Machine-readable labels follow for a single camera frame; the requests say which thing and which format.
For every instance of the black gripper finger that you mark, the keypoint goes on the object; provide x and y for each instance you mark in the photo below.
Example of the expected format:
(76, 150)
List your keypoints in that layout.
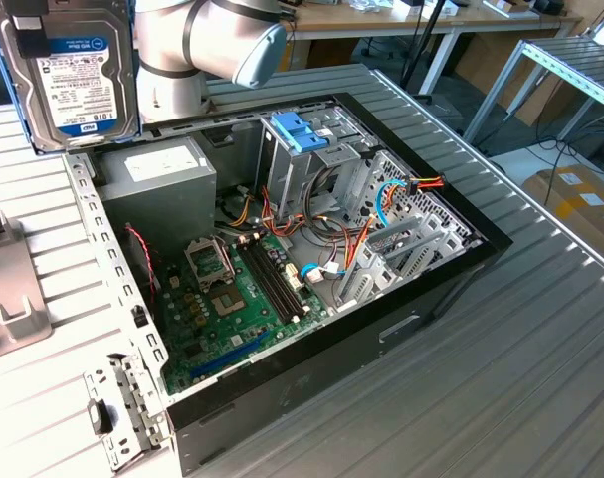
(33, 42)

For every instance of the hard disk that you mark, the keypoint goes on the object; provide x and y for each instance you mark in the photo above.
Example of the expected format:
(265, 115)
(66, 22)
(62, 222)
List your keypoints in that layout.
(77, 74)

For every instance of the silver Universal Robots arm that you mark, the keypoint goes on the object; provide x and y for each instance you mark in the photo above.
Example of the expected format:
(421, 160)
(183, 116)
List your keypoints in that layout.
(222, 35)

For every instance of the silver disk bay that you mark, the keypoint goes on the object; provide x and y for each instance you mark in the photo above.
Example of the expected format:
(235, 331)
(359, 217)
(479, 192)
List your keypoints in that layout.
(376, 279)

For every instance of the grey power supply unit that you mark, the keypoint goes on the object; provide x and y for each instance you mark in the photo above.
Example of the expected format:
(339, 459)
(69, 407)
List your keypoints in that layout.
(157, 209)

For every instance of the grey parts rack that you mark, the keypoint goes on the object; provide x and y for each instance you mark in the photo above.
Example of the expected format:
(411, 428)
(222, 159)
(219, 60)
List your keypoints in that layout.
(8, 279)

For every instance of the blue plastic bay latch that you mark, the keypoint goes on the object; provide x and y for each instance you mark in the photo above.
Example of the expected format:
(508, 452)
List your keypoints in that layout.
(294, 132)

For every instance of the silver drive cage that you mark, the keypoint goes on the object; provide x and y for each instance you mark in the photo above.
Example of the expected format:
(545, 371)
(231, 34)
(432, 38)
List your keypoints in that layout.
(291, 184)

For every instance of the CPU socket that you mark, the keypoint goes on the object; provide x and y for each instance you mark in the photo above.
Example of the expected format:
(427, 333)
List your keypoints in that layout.
(227, 301)

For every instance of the wooden desk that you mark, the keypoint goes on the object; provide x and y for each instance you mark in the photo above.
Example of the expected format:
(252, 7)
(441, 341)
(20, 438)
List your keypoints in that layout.
(361, 22)

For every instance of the black RAM slot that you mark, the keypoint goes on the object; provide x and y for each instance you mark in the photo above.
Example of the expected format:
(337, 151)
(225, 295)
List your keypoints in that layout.
(266, 283)
(280, 279)

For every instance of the white motherboard connector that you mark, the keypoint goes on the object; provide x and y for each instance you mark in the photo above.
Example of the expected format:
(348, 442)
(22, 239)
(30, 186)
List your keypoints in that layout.
(292, 278)

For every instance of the green motherboard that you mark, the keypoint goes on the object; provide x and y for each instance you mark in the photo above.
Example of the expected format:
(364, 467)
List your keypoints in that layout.
(261, 323)

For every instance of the blue expansion slot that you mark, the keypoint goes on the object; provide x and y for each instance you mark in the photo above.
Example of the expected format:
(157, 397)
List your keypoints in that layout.
(227, 357)

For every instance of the brown cardboard sheet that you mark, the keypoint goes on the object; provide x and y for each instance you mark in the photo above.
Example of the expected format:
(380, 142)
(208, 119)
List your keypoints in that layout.
(480, 60)

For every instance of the black open PC case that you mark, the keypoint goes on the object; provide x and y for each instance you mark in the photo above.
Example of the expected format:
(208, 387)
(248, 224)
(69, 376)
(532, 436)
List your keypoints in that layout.
(331, 378)

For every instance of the labelled cardboard box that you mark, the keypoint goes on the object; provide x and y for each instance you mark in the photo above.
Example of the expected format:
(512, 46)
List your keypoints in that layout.
(580, 214)

